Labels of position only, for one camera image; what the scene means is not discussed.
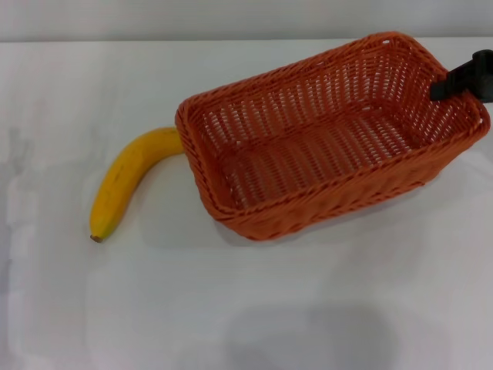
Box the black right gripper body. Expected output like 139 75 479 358
476 55 493 104

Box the orange woven plastic basket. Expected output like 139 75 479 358
175 32 491 242

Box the yellow banana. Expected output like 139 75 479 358
89 126 183 244

